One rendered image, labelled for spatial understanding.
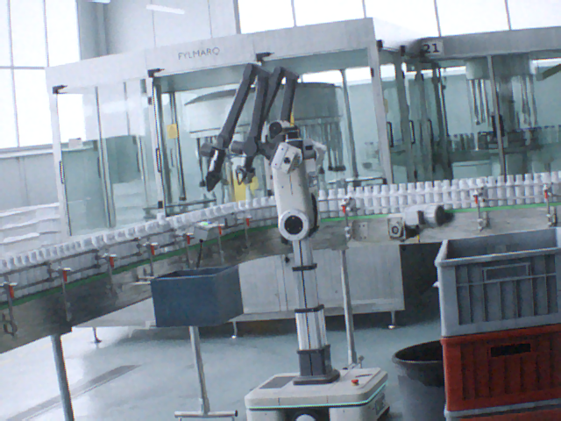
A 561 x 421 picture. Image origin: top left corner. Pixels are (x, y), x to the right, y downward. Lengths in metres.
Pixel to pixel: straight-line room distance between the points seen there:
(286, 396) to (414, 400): 1.58
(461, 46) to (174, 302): 5.88
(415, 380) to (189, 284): 1.29
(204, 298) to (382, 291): 3.85
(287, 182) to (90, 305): 1.31
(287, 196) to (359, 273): 3.12
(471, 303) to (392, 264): 5.51
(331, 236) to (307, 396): 1.59
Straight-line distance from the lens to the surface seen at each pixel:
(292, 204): 5.79
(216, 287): 5.08
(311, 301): 5.88
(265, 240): 6.99
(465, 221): 6.65
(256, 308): 9.12
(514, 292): 3.27
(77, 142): 9.62
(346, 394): 5.71
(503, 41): 10.47
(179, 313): 5.16
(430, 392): 4.26
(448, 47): 10.53
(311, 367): 5.92
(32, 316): 4.57
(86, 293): 5.00
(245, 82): 5.69
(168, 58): 9.23
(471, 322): 3.28
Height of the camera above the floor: 1.48
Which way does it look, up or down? 3 degrees down
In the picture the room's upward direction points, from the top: 6 degrees counter-clockwise
